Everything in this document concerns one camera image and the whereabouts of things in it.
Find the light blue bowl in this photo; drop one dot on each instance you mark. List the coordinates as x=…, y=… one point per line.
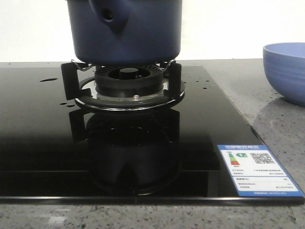
x=284, y=67

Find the black pot support grate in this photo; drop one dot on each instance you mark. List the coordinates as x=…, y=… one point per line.
x=84, y=92

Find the dark blue cooking pot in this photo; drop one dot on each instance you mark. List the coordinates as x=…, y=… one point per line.
x=125, y=32

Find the black gas burner head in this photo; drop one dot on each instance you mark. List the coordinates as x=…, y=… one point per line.
x=128, y=81

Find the black glass gas stove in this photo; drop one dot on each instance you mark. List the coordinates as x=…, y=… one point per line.
x=51, y=151

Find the blue energy label sticker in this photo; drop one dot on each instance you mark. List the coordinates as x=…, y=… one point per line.
x=256, y=172

